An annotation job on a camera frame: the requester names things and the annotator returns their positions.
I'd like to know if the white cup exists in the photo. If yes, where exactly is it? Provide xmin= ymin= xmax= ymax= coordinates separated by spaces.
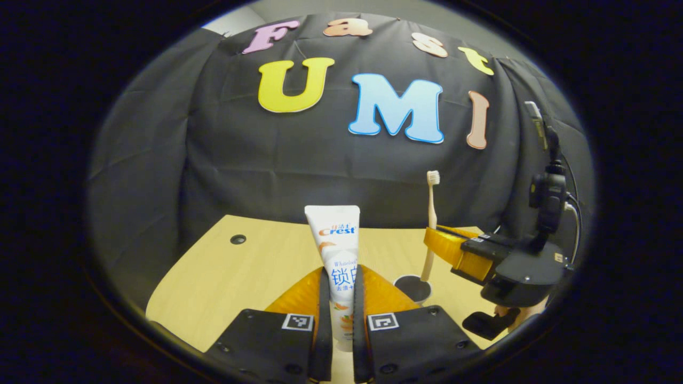
xmin=393 ymin=274 xmax=433 ymax=306

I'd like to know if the white toothpaste tube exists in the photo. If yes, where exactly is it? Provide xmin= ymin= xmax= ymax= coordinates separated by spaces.
xmin=304 ymin=205 xmax=361 ymax=353

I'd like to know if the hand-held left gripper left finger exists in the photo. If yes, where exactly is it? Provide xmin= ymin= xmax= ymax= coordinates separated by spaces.
xmin=205 ymin=266 xmax=334 ymax=384

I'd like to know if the black cable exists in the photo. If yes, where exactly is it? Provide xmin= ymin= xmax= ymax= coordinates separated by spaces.
xmin=563 ymin=155 xmax=584 ymax=265

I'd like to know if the wooden desktop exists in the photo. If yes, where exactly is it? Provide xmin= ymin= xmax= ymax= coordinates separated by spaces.
xmin=145 ymin=214 xmax=513 ymax=384

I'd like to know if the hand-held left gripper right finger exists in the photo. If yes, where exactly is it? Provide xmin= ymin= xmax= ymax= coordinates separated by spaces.
xmin=352 ymin=264 xmax=483 ymax=384

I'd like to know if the beige toothbrush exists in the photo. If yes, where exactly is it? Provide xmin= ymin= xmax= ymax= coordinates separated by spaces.
xmin=420 ymin=171 xmax=441 ymax=282

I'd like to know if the black backdrop cloth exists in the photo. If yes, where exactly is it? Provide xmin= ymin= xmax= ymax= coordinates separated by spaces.
xmin=88 ymin=13 xmax=593 ymax=315

